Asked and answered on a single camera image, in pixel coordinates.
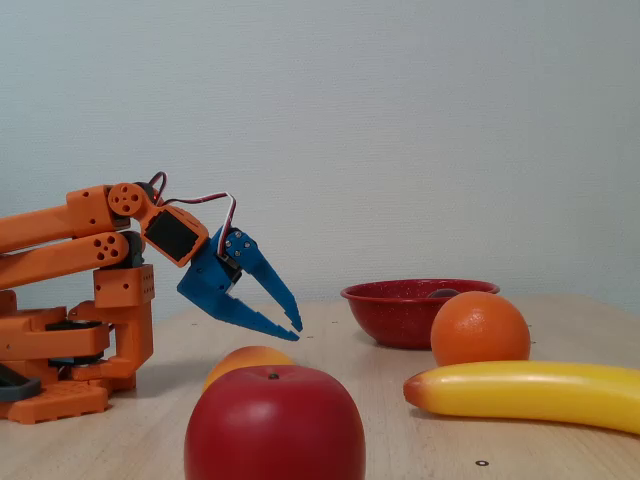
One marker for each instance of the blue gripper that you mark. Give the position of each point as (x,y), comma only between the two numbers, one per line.
(204,282)

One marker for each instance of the dark purple plum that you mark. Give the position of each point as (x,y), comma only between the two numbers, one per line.
(442,293)

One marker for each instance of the orange robot base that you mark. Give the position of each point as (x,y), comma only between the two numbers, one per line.
(60,400)

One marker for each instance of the red speckled bowl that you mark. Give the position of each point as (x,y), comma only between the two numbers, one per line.
(390,315)

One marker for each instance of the yellow orange peach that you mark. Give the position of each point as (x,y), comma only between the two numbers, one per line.
(250,357)

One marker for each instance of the red apple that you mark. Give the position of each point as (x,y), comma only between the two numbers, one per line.
(275,425)

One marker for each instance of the orange fruit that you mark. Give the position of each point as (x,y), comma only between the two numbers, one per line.
(480,330)

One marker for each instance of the dark gray base clamp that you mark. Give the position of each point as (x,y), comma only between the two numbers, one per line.
(22,389)

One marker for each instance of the yellow banana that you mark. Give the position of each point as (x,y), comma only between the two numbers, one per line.
(525,390)

